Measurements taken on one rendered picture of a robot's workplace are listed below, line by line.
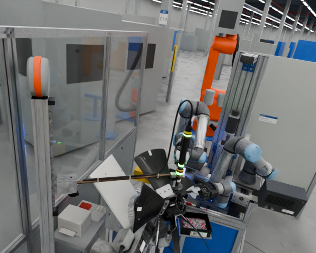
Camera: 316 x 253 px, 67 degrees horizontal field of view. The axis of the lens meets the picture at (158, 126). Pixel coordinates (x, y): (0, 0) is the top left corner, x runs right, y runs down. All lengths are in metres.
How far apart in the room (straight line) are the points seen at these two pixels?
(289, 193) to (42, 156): 1.52
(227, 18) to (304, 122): 2.64
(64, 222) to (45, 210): 0.35
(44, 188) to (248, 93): 1.62
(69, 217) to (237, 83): 1.59
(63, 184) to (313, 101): 2.75
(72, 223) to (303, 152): 2.74
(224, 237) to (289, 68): 1.93
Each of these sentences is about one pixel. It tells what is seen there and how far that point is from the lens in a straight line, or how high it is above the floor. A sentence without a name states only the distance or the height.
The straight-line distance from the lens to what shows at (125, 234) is 1.32.
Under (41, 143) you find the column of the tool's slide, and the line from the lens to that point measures 1.15.
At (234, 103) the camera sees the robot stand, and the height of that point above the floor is 1.61.
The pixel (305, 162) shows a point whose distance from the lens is 3.50.
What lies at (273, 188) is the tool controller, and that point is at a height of 1.23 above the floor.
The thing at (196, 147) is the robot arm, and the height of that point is 1.40.
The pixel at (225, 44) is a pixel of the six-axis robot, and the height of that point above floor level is 1.96.
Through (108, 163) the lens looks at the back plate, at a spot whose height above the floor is 1.34.
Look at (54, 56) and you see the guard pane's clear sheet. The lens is 1.36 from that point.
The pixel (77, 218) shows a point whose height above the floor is 0.97.
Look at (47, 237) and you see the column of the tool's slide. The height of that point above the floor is 1.05.
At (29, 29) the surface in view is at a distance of 1.20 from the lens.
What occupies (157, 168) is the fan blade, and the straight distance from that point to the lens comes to 1.45.
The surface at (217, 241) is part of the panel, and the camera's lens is 2.22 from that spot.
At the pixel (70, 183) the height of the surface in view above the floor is 1.37.
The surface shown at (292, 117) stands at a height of 1.36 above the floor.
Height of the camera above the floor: 2.14
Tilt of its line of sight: 23 degrees down
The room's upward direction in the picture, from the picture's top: 9 degrees clockwise
